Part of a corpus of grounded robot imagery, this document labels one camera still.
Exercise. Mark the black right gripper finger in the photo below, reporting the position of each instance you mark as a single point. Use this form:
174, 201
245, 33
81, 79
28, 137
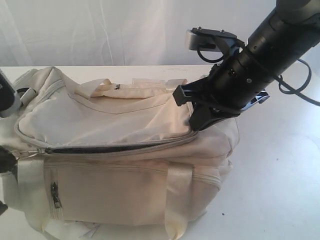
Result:
204, 117
196, 92

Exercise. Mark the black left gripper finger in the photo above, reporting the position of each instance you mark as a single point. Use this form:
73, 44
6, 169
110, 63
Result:
8, 162

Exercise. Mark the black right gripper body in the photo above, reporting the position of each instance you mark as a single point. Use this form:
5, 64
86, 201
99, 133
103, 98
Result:
239, 78

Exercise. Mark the cream canvas duffel bag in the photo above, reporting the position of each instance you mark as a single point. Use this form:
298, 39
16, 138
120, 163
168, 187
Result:
167, 177

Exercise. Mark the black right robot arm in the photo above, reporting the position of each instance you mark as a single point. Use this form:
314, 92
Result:
289, 31

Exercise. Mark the white backdrop curtain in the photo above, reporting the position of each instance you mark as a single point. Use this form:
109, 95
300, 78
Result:
116, 32

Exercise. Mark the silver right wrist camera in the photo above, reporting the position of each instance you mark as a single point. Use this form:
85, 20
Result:
209, 40

